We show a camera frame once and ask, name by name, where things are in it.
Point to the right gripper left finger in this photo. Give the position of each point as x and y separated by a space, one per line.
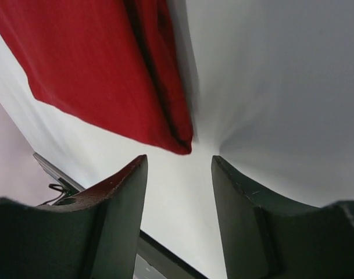
92 234

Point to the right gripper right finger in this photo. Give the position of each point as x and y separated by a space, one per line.
266 235

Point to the red t shirt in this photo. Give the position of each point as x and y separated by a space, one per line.
112 64

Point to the aluminium frame rail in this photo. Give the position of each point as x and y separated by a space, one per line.
70 186

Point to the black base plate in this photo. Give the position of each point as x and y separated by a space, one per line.
156 261

